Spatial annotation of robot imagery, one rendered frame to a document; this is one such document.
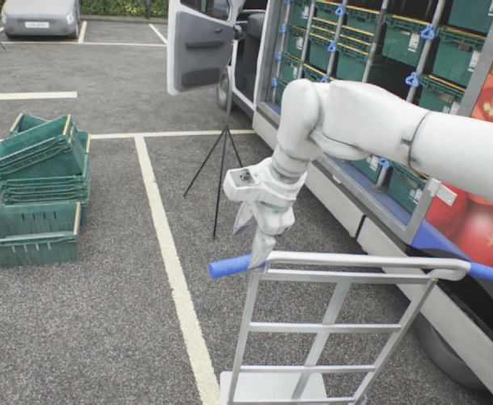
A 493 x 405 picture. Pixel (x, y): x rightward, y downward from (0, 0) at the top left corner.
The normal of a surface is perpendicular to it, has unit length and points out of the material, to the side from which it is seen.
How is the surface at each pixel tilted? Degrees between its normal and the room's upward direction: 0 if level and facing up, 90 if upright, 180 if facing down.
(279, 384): 0
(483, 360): 90
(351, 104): 87
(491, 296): 90
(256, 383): 0
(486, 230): 90
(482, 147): 58
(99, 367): 0
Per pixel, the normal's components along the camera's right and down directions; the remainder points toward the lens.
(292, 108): -0.89, 0.16
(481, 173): -0.75, 0.34
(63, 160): 0.32, 0.59
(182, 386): 0.12, -0.83
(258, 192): 0.16, 0.80
